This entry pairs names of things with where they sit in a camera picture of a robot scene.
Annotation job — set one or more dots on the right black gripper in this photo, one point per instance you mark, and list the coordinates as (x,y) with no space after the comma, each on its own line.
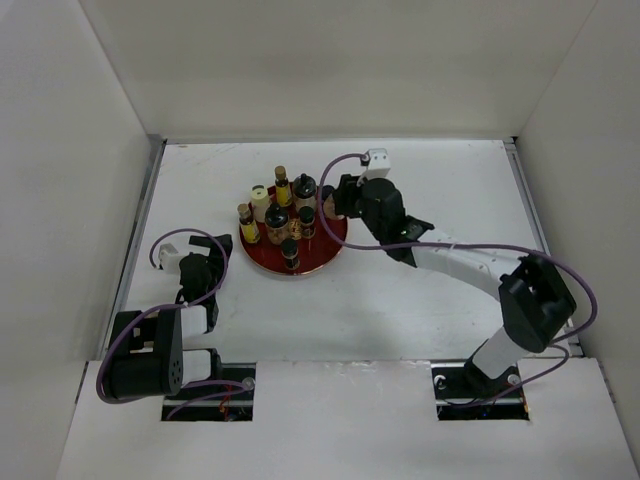
(348,190)

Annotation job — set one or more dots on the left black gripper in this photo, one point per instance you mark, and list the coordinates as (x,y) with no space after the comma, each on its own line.
(217,258)

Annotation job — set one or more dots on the pink cap spice jar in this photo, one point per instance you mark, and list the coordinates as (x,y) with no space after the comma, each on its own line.
(328,203)

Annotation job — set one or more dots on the black grinder pepper jar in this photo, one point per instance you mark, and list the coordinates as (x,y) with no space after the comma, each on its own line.
(304,189)

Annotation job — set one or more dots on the yellow label brown bottle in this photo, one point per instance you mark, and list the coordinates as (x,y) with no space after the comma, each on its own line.
(248,225)

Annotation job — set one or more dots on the gold cap yellow bottle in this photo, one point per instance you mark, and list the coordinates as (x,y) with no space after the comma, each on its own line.
(282,187)

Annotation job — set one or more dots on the black grinder salt jar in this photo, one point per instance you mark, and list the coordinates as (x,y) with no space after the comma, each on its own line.
(277,224)

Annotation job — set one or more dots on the cream cap spice jar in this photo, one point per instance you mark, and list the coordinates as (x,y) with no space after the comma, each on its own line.
(260,201)

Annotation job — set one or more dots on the black cap spice bottle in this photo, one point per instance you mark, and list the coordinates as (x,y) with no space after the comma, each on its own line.
(290,253)

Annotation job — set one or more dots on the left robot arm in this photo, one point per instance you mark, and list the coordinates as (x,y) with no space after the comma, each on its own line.
(146,355)

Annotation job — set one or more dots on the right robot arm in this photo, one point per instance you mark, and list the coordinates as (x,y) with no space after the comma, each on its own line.
(534,300)

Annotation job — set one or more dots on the red round lacquer tray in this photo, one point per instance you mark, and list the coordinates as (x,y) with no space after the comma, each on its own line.
(314,253)

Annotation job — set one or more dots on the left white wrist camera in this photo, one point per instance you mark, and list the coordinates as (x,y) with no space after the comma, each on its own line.
(169,258)

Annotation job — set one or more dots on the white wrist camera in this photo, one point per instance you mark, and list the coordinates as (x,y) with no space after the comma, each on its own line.
(375,164)
(169,258)

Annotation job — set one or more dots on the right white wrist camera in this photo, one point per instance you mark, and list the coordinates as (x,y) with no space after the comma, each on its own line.
(375,164)

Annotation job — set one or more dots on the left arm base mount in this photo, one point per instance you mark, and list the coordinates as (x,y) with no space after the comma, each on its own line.
(230,401)

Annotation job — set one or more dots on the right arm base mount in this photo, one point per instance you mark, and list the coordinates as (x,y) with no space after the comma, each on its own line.
(459,398)

